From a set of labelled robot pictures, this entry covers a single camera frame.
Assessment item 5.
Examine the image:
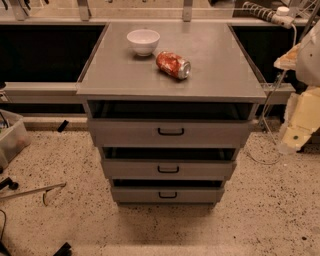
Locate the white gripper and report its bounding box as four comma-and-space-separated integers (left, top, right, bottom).
274, 43, 320, 155

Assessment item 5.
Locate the grey top drawer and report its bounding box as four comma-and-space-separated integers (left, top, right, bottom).
88, 100, 253, 148

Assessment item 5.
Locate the grey drawer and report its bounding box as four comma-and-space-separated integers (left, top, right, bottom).
111, 179, 224, 203
88, 100, 253, 148
100, 147, 236, 180

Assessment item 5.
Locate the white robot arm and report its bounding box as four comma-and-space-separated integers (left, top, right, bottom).
274, 21, 320, 154

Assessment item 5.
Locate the grey drawer cabinet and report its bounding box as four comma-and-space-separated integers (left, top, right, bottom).
75, 21, 268, 208

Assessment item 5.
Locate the grey middle drawer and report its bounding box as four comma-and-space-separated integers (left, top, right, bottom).
100, 147, 236, 180

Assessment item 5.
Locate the grey bottom drawer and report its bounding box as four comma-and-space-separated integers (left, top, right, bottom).
111, 179, 224, 203

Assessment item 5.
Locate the white power strip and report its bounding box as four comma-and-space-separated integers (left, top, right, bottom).
242, 1, 294, 29

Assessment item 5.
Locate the red soda can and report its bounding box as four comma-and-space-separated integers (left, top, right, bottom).
156, 51, 191, 80

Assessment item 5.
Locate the white ceramic bowl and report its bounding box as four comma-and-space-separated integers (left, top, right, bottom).
127, 29, 160, 56

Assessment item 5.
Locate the small black block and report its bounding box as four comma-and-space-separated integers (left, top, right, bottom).
57, 120, 69, 133

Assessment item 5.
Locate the long wooden stick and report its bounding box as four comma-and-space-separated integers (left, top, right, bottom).
0, 183, 67, 202

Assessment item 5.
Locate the black object bottom edge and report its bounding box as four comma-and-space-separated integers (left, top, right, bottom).
53, 242, 72, 256

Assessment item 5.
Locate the clear plastic storage bin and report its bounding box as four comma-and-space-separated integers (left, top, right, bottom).
0, 109, 31, 169

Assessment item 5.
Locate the black clamp on floor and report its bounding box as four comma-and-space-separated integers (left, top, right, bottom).
0, 177, 19, 190

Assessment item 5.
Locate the white cable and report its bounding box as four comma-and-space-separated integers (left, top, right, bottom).
245, 23, 298, 166

